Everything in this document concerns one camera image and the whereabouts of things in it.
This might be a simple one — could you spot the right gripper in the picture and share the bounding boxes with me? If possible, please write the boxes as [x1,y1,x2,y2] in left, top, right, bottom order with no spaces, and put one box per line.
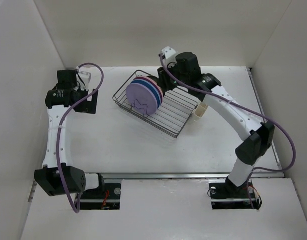
[157,60,190,92]

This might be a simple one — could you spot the yellow black plate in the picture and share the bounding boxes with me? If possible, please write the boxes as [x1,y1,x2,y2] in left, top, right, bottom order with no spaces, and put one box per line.
[147,75,165,103]

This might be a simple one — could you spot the dark blue plate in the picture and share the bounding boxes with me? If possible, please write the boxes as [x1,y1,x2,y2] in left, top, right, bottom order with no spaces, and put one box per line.
[131,76,163,108]

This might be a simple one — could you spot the purple plate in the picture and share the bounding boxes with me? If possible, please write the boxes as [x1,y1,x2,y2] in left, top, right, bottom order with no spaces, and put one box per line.
[125,83,158,115]

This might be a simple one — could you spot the pink plate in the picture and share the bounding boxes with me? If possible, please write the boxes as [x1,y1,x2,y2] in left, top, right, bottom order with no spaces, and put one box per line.
[137,75,164,107]

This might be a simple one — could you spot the light blue plate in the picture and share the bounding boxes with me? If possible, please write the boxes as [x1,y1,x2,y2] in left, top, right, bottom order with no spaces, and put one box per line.
[131,79,161,108]

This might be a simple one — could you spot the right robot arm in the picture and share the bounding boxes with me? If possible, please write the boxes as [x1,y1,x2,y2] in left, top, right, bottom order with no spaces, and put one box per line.
[158,47,275,197]

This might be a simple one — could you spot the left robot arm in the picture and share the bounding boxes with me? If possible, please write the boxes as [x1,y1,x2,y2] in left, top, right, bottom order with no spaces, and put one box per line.
[34,69,106,199]

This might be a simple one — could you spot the beige cutlery holder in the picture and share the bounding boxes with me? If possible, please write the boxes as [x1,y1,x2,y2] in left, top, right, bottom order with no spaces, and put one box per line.
[192,102,209,122]

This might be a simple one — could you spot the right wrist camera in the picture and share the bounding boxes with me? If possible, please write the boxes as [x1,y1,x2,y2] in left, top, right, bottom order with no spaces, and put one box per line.
[159,46,178,66]

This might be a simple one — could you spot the black wire dish rack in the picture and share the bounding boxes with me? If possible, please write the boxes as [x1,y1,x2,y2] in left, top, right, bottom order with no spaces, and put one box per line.
[112,69,199,139]

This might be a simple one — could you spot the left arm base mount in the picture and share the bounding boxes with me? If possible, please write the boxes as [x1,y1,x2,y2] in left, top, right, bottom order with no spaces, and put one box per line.
[80,178,122,211]

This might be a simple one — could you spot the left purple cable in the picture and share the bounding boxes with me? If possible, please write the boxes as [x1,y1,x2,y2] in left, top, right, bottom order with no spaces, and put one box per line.
[57,62,105,214]

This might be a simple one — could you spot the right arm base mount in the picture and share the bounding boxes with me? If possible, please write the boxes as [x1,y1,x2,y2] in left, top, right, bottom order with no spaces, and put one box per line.
[207,179,263,210]

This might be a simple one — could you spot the aluminium front rail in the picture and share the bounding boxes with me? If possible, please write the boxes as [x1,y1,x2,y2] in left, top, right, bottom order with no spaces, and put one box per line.
[100,171,286,181]

